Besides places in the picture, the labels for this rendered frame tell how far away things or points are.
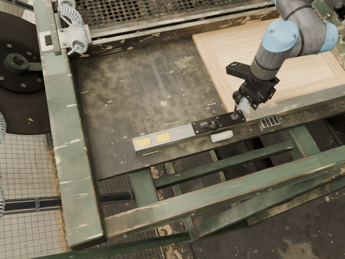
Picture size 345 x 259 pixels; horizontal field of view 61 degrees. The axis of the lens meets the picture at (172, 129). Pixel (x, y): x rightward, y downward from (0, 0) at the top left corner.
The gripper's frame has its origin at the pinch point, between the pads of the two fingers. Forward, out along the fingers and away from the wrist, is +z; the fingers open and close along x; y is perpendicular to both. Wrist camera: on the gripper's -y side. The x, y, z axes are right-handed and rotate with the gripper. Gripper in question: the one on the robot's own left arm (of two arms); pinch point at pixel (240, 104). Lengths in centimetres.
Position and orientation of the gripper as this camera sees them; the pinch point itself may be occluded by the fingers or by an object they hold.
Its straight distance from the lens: 102.9
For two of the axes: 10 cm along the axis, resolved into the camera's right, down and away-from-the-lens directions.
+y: 6.1, 7.1, -3.4
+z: -0.5, 4.7, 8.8
